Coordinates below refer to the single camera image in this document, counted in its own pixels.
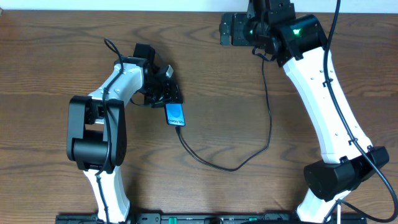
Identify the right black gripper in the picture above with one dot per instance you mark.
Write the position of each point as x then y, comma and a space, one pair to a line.
240, 22

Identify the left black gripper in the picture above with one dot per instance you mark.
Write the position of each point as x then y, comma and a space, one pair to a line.
170, 94

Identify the blue Samsung smartphone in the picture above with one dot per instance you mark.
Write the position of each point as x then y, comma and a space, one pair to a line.
174, 114

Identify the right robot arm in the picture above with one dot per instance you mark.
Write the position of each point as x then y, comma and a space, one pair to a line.
299, 45

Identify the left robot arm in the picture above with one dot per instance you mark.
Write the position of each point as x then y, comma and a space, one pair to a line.
97, 134

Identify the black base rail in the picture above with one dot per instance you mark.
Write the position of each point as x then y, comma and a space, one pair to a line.
156, 218

